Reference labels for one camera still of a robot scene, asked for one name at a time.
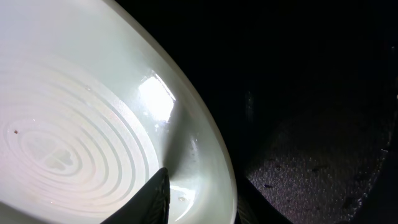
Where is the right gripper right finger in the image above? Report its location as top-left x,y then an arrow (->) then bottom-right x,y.
234,176 -> 292,224

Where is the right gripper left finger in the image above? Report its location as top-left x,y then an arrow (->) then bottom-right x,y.
101,167 -> 170,224

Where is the light blue plate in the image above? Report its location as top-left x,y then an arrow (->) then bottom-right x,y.
1,0 -> 238,223

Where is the black round tray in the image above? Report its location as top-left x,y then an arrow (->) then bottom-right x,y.
121,1 -> 397,223

